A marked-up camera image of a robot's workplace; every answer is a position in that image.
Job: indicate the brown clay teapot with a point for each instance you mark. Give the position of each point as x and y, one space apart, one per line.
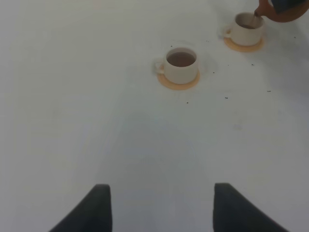
266 9

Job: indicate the white teacup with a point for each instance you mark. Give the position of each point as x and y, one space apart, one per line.
246 29
179 65

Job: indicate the orange coaster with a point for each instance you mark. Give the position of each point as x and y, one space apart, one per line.
170 85
244 49

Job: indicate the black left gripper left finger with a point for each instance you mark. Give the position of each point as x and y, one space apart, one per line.
92 214

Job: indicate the orange coaster far centre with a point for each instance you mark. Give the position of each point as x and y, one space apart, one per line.
244 49

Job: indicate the white teacup far centre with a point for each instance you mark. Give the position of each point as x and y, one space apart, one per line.
246 29

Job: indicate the white teacup near left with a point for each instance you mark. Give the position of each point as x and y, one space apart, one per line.
179 65

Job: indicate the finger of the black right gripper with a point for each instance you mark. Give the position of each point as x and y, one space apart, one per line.
281 6

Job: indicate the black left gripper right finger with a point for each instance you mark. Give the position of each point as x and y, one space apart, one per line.
232 212

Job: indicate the orange coaster near left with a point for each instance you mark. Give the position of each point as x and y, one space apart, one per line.
170 85

